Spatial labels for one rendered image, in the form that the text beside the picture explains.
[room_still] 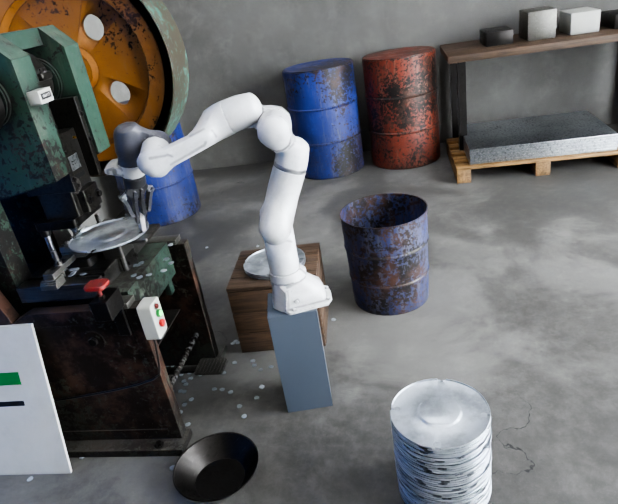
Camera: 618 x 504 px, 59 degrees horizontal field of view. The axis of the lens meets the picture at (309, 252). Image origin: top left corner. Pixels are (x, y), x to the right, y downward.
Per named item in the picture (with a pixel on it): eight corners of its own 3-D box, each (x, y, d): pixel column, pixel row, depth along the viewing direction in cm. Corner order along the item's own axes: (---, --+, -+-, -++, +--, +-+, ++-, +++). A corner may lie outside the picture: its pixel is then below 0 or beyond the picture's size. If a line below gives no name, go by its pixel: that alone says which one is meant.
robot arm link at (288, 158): (305, 168, 188) (320, 117, 181) (305, 183, 173) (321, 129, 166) (250, 153, 186) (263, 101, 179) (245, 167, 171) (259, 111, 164)
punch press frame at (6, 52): (199, 336, 247) (106, 15, 188) (165, 403, 209) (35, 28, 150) (41, 345, 261) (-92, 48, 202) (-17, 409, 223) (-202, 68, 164)
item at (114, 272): (149, 240, 228) (145, 227, 225) (99, 298, 188) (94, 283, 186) (83, 246, 233) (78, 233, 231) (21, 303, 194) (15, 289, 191)
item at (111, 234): (92, 222, 218) (92, 220, 218) (160, 216, 213) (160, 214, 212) (53, 256, 193) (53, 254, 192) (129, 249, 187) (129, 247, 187)
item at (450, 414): (396, 378, 180) (396, 376, 180) (489, 382, 172) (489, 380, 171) (384, 445, 156) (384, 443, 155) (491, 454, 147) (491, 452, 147)
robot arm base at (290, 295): (328, 282, 214) (324, 250, 207) (334, 308, 197) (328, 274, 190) (272, 291, 214) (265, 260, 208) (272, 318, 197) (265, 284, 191)
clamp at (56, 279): (81, 265, 200) (72, 240, 196) (57, 289, 185) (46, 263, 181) (66, 267, 201) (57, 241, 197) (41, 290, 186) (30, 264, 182)
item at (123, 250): (169, 253, 212) (160, 221, 206) (156, 271, 199) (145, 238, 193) (110, 258, 216) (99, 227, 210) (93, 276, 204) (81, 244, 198)
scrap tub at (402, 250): (429, 272, 298) (424, 189, 277) (436, 315, 261) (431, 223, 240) (352, 277, 305) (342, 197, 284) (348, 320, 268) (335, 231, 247)
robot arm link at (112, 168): (149, 162, 182) (151, 176, 185) (131, 146, 188) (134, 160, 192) (114, 174, 175) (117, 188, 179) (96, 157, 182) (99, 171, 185)
